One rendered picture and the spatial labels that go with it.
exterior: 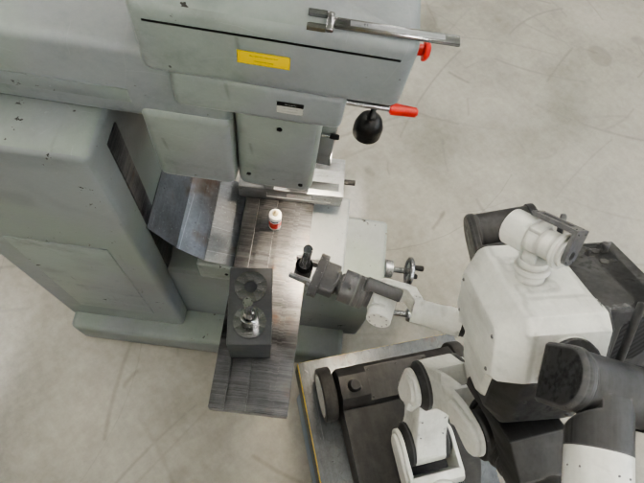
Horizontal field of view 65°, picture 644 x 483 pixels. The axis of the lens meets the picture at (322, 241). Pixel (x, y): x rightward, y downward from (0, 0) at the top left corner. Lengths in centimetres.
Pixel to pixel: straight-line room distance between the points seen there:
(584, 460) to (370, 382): 122
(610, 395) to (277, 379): 98
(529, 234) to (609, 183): 264
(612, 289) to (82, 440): 219
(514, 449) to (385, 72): 75
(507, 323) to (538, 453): 34
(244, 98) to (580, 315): 70
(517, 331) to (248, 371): 90
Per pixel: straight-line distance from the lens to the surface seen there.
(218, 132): 112
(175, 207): 168
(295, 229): 173
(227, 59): 93
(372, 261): 192
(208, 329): 236
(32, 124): 122
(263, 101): 101
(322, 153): 131
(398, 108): 101
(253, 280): 143
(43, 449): 265
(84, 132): 118
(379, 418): 196
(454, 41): 88
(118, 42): 103
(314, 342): 234
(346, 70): 91
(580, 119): 373
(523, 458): 115
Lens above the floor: 248
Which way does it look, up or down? 66 degrees down
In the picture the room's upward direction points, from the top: 15 degrees clockwise
